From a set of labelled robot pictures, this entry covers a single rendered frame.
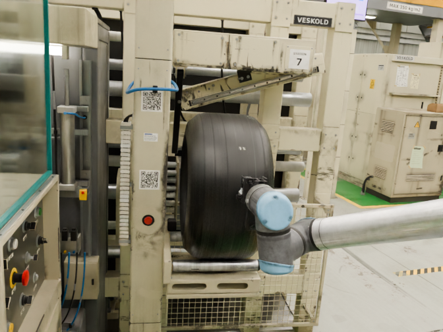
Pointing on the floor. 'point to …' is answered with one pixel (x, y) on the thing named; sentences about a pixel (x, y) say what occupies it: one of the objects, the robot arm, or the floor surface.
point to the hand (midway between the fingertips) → (244, 193)
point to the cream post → (149, 163)
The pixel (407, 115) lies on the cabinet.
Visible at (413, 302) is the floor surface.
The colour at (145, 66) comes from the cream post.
